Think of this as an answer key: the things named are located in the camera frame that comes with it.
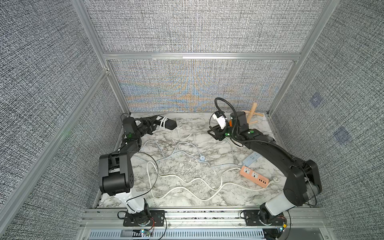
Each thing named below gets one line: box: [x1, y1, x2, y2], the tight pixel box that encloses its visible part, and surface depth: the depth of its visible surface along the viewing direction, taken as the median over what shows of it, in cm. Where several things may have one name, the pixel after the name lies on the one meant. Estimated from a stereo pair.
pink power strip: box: [239, 165, 270, 188], surface depth 86 cm
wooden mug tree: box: [242, 102, 264, 125], surface depth 89 cm
